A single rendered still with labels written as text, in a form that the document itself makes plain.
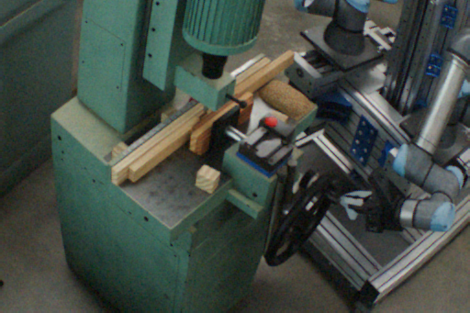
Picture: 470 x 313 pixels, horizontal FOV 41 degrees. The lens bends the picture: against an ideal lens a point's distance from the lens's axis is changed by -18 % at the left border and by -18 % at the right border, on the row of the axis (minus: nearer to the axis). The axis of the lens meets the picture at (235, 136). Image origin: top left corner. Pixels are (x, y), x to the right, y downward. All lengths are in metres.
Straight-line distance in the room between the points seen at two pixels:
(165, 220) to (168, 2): 0.50
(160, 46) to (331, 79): 0.80
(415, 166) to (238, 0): 0.58
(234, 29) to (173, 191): 0.41
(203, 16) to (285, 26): 2.29
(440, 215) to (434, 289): 1.30
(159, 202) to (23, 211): 1.22
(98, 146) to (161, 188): 0.29
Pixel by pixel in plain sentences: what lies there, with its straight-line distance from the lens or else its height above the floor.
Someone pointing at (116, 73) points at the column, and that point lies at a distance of 1.87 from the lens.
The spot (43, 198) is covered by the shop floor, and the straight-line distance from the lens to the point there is 2.87.
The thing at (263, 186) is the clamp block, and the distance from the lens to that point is 1.73.
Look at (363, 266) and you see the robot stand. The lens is 2.55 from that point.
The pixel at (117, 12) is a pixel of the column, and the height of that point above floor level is 1.20.
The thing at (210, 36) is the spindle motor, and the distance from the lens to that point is 1.61.
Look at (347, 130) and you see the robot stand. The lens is 2.49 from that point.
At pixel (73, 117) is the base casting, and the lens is 2.04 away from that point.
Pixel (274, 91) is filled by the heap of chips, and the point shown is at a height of 0.93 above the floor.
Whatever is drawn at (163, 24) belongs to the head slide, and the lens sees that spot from 1.71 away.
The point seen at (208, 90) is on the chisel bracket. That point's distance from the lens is 1.76.
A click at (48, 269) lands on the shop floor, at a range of 2.65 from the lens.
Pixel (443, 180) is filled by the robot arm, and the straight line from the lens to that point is 1.70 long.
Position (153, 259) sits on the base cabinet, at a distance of 2.02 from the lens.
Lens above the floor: 2.22
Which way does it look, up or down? 44 degrees down
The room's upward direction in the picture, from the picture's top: 12 degrees clockwise
